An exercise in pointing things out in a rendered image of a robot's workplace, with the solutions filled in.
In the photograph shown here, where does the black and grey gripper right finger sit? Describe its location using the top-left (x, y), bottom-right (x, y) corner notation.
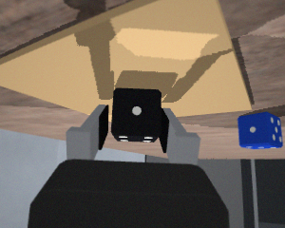
top-left (159, 108), bottom-right (200, 165)

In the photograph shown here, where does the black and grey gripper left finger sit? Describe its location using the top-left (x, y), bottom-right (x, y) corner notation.
top-left (66, 104), bottom-right (109, 160)

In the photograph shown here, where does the tan flat mat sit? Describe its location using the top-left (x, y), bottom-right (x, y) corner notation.
top-left (0, 0), bottom-right (252, 122)

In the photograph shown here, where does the black die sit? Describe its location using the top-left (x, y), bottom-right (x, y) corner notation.
top-left (111, 88), bottom-right (162, 143)

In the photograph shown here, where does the blue die with white pips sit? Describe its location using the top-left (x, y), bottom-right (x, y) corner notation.
top-left (237, 112), bottom-right (283, 149)

